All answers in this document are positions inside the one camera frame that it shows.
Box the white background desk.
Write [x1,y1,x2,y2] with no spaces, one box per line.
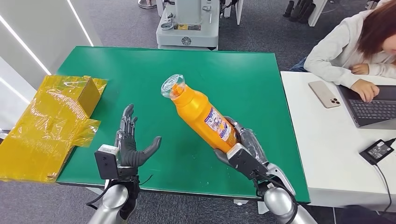
[308,0,329,27]

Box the person's right hand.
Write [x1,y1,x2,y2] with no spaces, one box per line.
[350,78,381,103]

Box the person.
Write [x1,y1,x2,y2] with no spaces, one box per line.
[289,0,396,103]

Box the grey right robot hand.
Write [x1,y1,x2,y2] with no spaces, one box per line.
[213,116,269,166]

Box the silver round stand base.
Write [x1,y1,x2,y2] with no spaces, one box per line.
[137,0,157,9]

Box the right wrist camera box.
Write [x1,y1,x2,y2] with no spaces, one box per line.
[227,142,269,181]

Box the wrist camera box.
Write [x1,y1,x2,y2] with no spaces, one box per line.
[94,144,121,181]
[227,142,269,181]

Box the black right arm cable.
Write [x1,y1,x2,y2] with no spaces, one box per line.
[252,173,299,224]

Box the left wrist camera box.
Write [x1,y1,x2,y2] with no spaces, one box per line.
[94,144,121,181]

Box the grey laptop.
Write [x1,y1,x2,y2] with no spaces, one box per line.
[337,85,396,131]

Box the black tube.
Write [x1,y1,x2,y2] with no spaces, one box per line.
[298,2,317,25]
[283,0,295,18]
[289,0,305,22]

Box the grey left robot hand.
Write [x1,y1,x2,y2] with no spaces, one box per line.
[114,103,163,169]

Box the beige smartphone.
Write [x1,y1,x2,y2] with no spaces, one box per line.
[308,80,341,109]

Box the grey-white lift column machine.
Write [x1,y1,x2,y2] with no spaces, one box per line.
[156,0,221,51]

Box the orange bottle with clear cap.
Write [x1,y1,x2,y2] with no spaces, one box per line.
[161,74,240,154]

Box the yellow taped cardboard box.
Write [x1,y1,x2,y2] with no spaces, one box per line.
[0,75,108,183]

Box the white stand frame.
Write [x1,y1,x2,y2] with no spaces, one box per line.
[222,0,244,25]

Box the black adapter cable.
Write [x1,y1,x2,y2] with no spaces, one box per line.
[373,137,396,217]

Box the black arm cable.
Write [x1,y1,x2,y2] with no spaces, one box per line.
[252,173,299,224]
[86,179,112,211]

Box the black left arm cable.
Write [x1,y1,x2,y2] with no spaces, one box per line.
[86,179,112,211]

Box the person's hand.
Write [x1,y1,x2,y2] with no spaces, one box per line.
[350,78,381,103]
[351,63,370,76]

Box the black power adapter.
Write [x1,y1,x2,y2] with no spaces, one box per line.
[359,139,395,166]

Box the person's left hand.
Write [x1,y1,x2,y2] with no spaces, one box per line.
[351,63,370,76]

